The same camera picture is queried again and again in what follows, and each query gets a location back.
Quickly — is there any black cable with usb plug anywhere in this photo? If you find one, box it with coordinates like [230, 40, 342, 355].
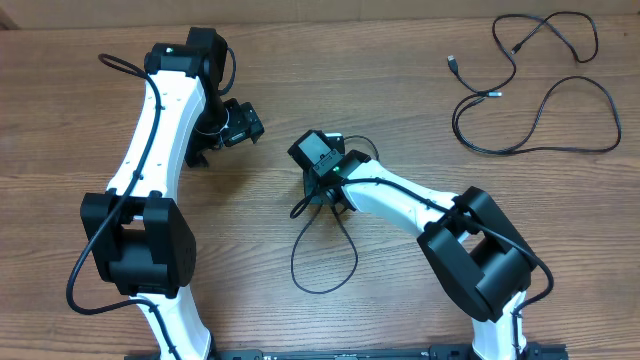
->
[451, 75, 623, 156]

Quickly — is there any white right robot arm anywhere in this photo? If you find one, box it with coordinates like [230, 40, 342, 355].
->
[288, 130, 538, 359]

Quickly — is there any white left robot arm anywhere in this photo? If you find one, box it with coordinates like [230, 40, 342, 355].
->
[66, 27, 264, 359]

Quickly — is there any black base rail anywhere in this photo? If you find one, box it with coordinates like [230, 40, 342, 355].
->
[124, 342, 569, 360]

